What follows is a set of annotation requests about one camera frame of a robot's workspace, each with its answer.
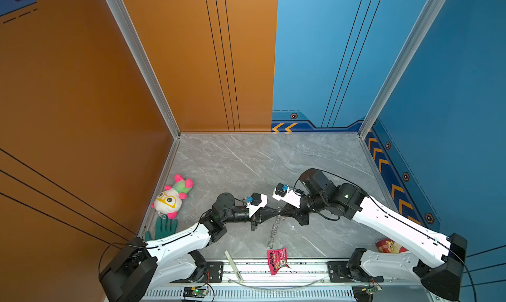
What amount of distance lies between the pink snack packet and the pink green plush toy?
45 cm

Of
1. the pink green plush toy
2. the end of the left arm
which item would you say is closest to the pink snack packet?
the end of the left arm

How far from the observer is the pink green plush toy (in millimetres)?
863

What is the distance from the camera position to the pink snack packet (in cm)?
75

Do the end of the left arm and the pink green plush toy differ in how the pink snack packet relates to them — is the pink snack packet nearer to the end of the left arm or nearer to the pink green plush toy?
the end of the left arm
